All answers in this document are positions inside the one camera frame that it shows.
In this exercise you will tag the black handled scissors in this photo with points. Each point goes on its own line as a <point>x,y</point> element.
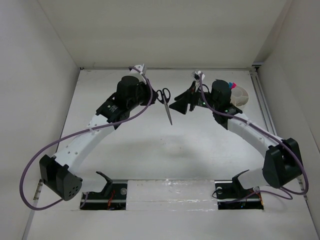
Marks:
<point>164,96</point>

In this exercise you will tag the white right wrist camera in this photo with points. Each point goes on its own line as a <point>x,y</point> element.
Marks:
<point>198,76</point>

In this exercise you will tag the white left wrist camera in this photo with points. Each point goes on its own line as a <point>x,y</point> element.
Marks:
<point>140,69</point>

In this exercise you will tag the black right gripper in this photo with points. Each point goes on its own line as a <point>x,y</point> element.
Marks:
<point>189,97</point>

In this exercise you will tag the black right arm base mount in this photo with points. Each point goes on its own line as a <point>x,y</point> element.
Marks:
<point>230,195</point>

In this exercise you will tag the white round divided container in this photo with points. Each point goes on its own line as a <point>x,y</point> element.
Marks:
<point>239,97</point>

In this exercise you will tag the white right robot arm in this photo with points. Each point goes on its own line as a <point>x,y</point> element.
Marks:
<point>282,157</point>

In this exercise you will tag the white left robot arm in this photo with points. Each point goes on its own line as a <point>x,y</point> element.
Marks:
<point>59,172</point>

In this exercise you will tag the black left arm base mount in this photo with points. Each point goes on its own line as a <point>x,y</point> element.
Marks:
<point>108,195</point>

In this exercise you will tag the pink cap black highlighter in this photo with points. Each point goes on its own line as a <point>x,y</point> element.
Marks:
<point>233,85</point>

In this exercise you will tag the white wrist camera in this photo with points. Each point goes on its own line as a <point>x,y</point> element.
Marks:
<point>140,69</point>
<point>198,76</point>

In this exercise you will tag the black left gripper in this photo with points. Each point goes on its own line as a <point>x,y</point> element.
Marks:
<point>146,88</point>

